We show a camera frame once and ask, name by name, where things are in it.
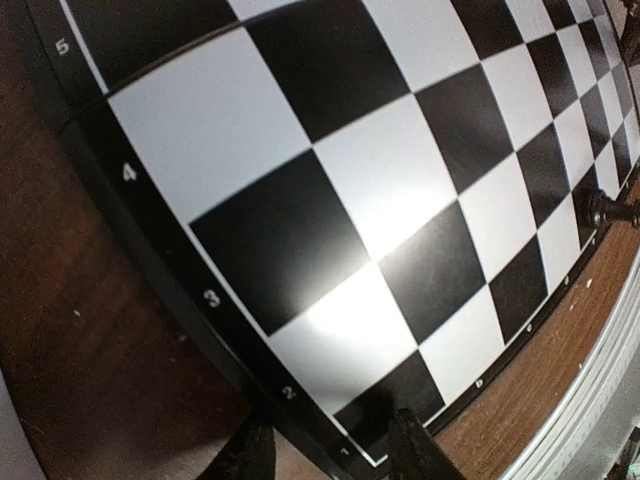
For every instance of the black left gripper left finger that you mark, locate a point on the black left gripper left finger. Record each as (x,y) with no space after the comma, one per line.
(249,454)

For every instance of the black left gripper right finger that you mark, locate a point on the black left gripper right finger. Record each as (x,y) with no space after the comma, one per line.
(413,454)

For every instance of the black white chess board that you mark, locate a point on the black white chess board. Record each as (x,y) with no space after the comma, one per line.
(354,206)

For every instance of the black chess piece on board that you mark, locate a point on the black chess piece on board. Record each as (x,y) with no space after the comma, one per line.
(595,209)

